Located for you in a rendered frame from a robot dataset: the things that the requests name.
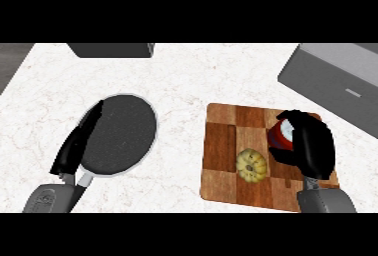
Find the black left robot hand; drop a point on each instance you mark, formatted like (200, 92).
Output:
(73, 146)

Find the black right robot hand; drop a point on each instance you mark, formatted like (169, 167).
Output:
(314, 146)

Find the red can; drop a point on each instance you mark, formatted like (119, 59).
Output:
(280, 135)

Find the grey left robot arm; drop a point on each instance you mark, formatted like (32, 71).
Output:
(51, 196)

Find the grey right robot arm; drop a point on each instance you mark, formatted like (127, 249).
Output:
(324, 200)

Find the checkered wooden cutting board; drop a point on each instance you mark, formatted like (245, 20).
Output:
(230, 156)

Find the dark grey box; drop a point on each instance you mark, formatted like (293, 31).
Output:
(112, 50)

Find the dark grey frying pan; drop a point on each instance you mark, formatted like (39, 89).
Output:
(119, 135)

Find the yellow squash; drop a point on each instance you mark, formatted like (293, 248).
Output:
(251, 165)

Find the large grey appliance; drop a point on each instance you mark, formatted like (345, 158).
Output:
(339, 83)

